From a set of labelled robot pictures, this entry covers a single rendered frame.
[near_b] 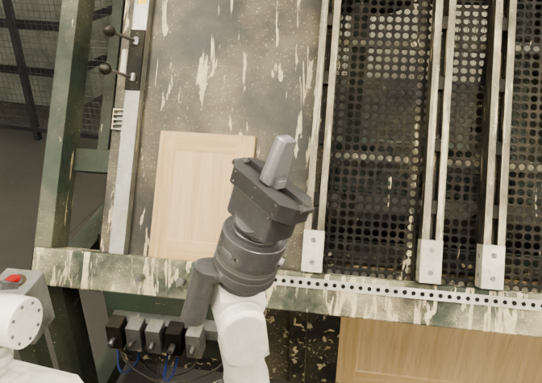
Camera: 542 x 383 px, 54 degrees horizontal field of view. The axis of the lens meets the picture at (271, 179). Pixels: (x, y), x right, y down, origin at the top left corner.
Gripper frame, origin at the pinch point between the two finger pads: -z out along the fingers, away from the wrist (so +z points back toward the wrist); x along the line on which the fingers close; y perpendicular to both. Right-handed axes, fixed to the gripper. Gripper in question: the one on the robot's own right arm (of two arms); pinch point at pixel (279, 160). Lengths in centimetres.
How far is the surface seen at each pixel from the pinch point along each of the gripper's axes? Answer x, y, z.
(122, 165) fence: 93, 37, 60
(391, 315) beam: 8, 80, 68
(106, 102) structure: 117, 42, 49
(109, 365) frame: 92, 46, 158
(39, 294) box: 77, 7, 90
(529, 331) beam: -20, 104, 58
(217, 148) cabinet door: 75, 59, 46
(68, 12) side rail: 135, 34, 25
